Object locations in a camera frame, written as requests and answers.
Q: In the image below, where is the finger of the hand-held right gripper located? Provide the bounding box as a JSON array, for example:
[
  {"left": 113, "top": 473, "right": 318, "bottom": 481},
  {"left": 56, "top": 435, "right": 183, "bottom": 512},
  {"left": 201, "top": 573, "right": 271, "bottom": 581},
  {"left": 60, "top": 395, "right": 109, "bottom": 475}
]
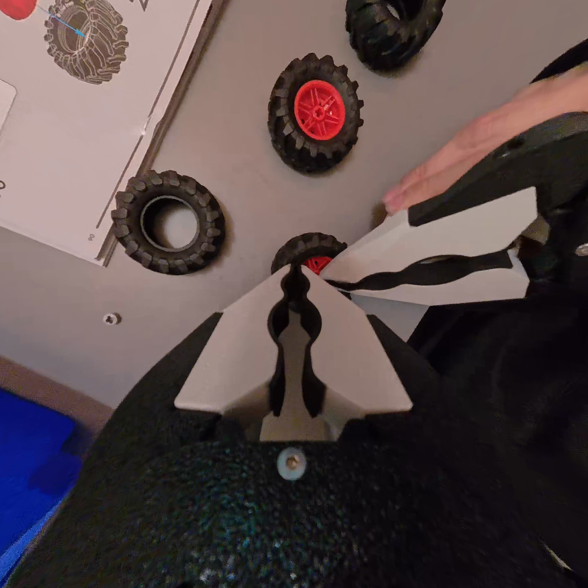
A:
[
  {"left": 330, "top": 254, "right": 530, "bottom": 307},
  {"left": 320, "top": 187, "right": 539, "bottom": 283}
]

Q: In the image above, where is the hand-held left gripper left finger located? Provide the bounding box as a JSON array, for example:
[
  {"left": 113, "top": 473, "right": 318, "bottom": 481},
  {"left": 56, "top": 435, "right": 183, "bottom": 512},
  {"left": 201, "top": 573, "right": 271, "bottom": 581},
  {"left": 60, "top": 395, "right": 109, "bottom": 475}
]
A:
[{"left": 174, "top": 263, "right": 296, "bottom": 443}]

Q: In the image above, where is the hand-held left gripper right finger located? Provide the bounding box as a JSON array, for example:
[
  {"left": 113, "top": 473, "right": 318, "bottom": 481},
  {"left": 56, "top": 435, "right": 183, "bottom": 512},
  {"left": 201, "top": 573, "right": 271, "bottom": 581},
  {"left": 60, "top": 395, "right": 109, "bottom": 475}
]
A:
[{"left": 298, "top": 265, "right": 413, "bottom": 440}]

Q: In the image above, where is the black toy wheel red rim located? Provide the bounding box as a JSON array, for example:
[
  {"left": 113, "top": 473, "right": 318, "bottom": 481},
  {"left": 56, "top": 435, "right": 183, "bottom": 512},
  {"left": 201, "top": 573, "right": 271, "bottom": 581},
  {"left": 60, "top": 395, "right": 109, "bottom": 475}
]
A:
[
  {"left": 267, "top": 53, "right": 364, "bottom": 174},
  {"left": 271, "top": 232, "right": 350, "bottom": 295}
]

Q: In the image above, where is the grey desk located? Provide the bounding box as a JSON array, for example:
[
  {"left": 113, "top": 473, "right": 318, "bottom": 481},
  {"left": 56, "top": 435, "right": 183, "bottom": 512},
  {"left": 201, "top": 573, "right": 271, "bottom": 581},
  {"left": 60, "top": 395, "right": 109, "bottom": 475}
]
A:
[{"left": 0, "top": 0, "right": 588, "bottom": 409}]

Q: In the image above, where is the person's right hand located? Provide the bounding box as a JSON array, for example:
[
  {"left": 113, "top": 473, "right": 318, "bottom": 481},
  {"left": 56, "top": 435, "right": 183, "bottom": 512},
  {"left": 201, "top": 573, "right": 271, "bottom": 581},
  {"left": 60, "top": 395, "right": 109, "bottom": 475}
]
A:
[{"left": 383, "top": 73, "right": 588, "bottom": 217}]

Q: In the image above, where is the person's black clothing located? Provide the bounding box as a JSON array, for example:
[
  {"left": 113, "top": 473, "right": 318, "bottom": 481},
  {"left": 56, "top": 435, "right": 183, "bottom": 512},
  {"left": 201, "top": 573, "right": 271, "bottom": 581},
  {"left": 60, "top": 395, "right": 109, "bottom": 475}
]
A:
[{"left": 406, "top": 294, "right": 588, "bottom": 570}]

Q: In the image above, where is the empty black toy tire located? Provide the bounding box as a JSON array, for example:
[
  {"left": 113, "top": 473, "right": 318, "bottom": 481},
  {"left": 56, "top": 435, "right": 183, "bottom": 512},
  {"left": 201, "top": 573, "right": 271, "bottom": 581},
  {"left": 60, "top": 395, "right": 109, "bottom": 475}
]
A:
[
  {"left": 110, "top": 169, "right": 227, "bottom": 275},
  {"left": 345, "top": 0, "right": 447, "bottom": 72}
]

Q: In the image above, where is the blue plastic bin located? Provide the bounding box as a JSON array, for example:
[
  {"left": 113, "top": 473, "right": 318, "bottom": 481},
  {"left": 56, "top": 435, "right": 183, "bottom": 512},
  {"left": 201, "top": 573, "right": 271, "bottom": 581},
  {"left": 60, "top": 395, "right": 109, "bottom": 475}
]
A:
[{"left": 0, "top": 388, "right": 88, "bottom": 570}]

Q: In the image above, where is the white instruction booklet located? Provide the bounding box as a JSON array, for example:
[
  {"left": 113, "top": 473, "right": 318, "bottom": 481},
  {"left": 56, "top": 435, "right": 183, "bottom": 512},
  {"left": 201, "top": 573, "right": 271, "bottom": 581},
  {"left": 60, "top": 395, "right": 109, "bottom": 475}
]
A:
[{"left": 0, "top": 0, "right": 226, "bottom": 267}]

